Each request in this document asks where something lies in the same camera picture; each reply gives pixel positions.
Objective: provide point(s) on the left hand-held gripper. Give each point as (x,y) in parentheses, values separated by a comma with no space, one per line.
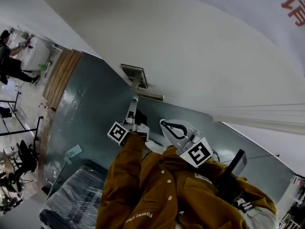
(116,133)

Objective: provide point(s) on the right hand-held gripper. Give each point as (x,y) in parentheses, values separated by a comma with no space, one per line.
(197,151)

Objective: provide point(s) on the person's left forearm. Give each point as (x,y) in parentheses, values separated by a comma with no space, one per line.
(124,166)

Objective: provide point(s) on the white shoe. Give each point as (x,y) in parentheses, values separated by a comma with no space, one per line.
(155,147)

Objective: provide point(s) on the mustard brown jacket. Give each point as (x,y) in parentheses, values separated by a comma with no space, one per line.
(166,194)

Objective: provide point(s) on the black chest-mounted device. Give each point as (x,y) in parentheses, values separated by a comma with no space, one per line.
(236,168)

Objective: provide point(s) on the wooden steps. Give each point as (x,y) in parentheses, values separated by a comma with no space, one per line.
(62,80)

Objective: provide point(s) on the green bottle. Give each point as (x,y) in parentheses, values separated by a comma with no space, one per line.
(43,67)

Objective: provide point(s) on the plastic-wrapped black machine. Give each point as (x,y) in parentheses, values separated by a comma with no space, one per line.
(76,194)

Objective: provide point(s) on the white appliance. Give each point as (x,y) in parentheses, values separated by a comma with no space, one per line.
(34,54)

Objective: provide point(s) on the black metal stand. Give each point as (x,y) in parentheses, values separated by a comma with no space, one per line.
(19,130)

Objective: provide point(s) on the black office chair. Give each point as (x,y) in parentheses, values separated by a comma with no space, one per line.
(25,157)

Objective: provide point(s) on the metal rack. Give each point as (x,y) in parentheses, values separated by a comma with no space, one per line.
(295,204)

